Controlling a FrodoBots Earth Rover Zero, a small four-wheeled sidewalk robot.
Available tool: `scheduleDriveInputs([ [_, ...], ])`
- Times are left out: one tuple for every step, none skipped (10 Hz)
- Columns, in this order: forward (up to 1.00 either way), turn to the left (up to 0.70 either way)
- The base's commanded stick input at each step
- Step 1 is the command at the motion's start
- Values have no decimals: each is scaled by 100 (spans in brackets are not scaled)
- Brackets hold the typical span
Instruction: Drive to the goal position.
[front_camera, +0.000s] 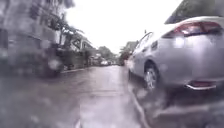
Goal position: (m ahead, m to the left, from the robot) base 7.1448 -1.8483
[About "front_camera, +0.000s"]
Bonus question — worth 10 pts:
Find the white car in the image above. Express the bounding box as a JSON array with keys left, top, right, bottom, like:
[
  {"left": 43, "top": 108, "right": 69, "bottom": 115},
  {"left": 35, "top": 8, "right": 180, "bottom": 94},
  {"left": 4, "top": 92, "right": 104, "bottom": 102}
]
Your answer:
[{"left": 100, "top": 59, "right": 110, "bottom": 67}]

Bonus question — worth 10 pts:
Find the row of trees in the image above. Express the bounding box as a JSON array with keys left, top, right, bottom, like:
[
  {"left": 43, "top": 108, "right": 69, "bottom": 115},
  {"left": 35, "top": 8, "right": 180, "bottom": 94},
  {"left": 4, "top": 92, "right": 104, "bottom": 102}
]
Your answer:
[{"left": 96, "top": 40, "right": 139, "bottom": 66}]

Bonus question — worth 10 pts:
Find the wet grey asphalt road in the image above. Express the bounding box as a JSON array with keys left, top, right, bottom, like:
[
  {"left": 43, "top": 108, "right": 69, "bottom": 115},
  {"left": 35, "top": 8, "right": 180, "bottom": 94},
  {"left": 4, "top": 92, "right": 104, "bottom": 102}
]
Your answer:
[{"left": 0, "top": 64, "right": 224, "bottom": 128}]

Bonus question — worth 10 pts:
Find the dark fence with bushes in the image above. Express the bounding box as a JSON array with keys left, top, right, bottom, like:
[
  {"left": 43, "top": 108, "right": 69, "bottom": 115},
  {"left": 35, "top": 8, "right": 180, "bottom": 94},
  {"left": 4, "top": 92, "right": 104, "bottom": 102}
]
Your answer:
[{"left": 46, "top": 46, "right": 101, "bottom": 73}]

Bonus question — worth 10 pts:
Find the silver car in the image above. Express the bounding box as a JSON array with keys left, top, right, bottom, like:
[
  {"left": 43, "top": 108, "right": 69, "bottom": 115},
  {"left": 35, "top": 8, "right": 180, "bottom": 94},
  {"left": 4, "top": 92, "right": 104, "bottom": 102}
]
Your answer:
[{"left": 126, "top": 15, "right": 224, "bottom": 92}]

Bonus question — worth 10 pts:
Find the grey building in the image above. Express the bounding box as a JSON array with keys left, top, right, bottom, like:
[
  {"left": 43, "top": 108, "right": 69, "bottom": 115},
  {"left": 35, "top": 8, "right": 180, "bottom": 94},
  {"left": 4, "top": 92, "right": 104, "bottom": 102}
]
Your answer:
[{"left": 0, "top": 0, "right": 76, "bottom": 78}]

